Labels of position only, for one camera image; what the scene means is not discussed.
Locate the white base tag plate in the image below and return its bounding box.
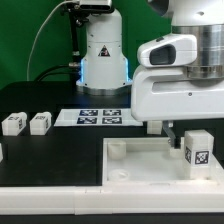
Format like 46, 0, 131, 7
55, 108, 143, 127

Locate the white square tabletop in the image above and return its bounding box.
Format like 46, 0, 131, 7
102, 137, 224, 185

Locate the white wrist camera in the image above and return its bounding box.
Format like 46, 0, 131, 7
137, 33, 197, 68

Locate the black cable bundle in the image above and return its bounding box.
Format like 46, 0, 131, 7
35, 6, 88, 83

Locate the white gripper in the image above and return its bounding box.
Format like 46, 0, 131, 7
131, 66, 224, 149

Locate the grey camera on mount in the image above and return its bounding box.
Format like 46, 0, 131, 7
79, 0, 112, 12

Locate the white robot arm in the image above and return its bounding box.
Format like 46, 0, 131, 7
78, 0, 224, 126

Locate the white part at left edge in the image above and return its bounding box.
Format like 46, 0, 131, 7
0, 143, 3, 163

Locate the white L-shaped obstacle fence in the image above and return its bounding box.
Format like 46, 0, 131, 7
0, 146, 224, 216

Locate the white cable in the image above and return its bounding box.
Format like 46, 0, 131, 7
27, 0, 81, 82

